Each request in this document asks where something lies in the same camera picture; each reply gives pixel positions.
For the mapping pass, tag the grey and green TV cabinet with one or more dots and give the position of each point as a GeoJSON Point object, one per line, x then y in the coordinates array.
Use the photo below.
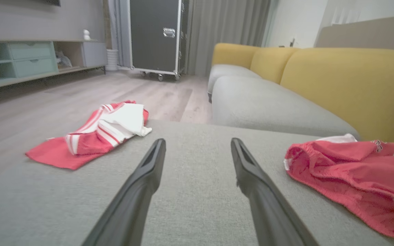
{"type": "Point", "coordinates": [33, 66]}

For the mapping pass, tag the white ribbed plant pot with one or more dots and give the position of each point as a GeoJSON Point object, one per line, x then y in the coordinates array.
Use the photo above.
{"type": "Point", "coordinates": [112, 59]}

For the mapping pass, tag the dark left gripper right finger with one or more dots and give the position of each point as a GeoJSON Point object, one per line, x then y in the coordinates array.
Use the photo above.
{"type": "Point", "coordinates": [268, 212]}

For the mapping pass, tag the small white figurine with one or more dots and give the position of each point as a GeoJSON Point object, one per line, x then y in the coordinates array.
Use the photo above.
{"type": "Point", "coordinates": [86, 35]}

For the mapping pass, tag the black wheeled flight case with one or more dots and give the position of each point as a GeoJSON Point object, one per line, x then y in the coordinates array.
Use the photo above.
{"type": "Point", "coordinates": [152, 41]}

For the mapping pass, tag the grey curtain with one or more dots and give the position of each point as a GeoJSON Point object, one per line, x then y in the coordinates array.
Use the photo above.
{"type": "Point", "coordinates": [224, 20]}

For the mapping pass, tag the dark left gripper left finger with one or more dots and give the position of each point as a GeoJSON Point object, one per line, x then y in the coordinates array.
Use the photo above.
{"type": "Point", "coordinates": [132, 205]}

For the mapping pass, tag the grey plush toy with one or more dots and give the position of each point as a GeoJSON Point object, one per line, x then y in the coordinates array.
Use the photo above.
{"type": "Point", "coordinates": [63, 60]}

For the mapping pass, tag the red garment with number print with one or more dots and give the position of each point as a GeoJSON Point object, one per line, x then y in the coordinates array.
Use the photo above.
{"type": "Point", "coordinates": [354, 177]}

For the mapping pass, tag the red garment with white stripes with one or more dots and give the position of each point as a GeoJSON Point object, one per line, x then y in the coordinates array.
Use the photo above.
{"type": "Point", "coordinates": [80, 145]}

